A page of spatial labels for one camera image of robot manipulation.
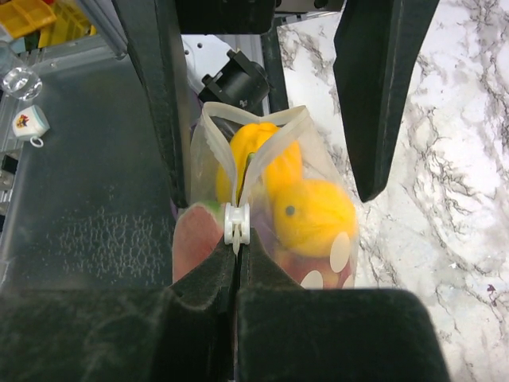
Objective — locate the clear polka dot zip bag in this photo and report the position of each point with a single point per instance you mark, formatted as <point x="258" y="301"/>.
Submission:
<point x="210" y="148"/>

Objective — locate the yellow toy lemon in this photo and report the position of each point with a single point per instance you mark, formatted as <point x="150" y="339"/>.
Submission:
<point x="309" y="214"/>

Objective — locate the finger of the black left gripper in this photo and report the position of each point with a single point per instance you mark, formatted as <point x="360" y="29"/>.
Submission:
<point x="156" y="50"/>
<point x="377" y="44"/>

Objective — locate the yellow toy bell pepper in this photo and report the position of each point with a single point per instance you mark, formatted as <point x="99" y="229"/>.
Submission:
<point x="267" y="158"/>

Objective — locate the black metal front rail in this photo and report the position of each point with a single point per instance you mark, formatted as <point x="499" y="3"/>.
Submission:
<point x="272" y="59"/>

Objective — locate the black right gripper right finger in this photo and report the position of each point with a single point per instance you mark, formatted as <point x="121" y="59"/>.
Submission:
<point x="288" y="333"/>

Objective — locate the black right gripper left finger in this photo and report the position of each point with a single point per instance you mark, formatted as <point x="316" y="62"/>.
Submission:
<point x="175" y="333"/>

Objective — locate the yellow plastic crate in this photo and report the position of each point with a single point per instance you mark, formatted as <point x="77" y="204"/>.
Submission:
<point x="22" y="17"/>

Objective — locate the red toy watermelon slice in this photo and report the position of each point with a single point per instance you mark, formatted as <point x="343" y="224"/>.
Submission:
<point x="197" y="232"/>

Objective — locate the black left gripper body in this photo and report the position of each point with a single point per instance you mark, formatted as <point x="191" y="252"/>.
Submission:
<point x="225" y="16"/>

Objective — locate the white printed ceramic cup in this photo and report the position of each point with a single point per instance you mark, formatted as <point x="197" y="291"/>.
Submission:
<point x="29" y="125"/>

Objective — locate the clear drinking glass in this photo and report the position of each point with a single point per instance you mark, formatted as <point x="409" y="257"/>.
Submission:
<point x="17" y="78"/>

